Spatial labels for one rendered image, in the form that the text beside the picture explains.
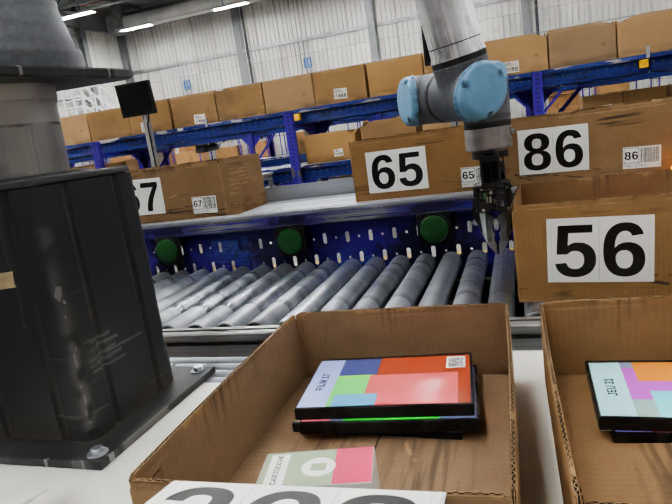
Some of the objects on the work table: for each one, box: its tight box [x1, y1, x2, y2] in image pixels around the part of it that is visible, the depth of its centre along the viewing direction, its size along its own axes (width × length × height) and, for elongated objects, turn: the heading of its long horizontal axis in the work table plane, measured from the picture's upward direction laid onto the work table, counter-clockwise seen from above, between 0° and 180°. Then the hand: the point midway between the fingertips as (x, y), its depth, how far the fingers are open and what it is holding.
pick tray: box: [129, 303, 521, 504], centre depth 58 cm, size 28×38×10 cm
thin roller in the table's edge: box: [169, 357, 247, 364], centre depth 95 cm, size 2×28×2 cm, turn 106°
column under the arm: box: [0, 165, 216, 471], centre depth 77 cm, size 26×26×33 cm
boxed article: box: [256, 446, 380, 489], centre depth 51 cm, size 6×10×5 cm, turn 118°
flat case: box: [299, 365, 481, 435], centre depth 66 cm, size 14×19×2 cm
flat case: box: [292, 419, 464, 440], centre depth 68 cm, size 14×19×2 cm
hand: (498, 246), depth 121 cm, fingers closed
